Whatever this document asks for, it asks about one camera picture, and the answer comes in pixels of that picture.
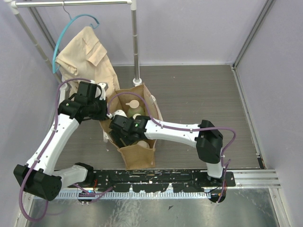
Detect green pump bottle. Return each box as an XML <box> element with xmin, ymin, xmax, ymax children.
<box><xmin>126</xmin><ymin>100</ymin><xmax>145</xmax><ymax>117</ymax></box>

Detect brown canvas bag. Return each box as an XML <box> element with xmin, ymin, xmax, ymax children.
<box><xmin>100</xmin><ymin>84</ymin><xmax>163</xmax><ymax>170</ymax></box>

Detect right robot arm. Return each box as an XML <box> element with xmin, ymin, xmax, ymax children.
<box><xmin>109</xmin><ymin>115</ymin><xmax>224</xmax><ymax>186</ymax></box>

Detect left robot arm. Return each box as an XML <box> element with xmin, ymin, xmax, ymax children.
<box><xmin>13</xmin><ymin>81</ymin><xmax>108</xmax><ymax>201</ymax></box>

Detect beige shirt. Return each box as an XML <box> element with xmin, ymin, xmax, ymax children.
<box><xmin>55</xmin><ymin>26</ymin><xmax>120</xmax><ymax>97</ymax></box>

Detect teal clothes hanger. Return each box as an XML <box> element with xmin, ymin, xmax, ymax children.
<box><xmin>52</xmin><ymin>14</ymin><xmax>100</xmax><ymax>74</ymax></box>

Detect white clothes rack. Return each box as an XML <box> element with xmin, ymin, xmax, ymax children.
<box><xmin>4</xmin><ymin>0</ymin><xmax>142</xmax><ymax>86</ymax></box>

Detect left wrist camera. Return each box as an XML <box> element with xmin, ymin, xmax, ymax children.
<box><xmin>90</xmin><ymin>80</ymin><xmax>108</xmax><ymax>100</ymax></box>

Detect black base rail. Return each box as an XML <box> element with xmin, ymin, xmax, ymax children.
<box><xmin>79</xmin><ymin>169</ymin><xmax>236</xmax><ymax>193</ymax></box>

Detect white cable tray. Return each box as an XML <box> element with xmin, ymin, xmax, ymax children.
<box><xmin>56</xmin><ymin>189</ymin><xmax>211</xmax><ymax>200</ymax></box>

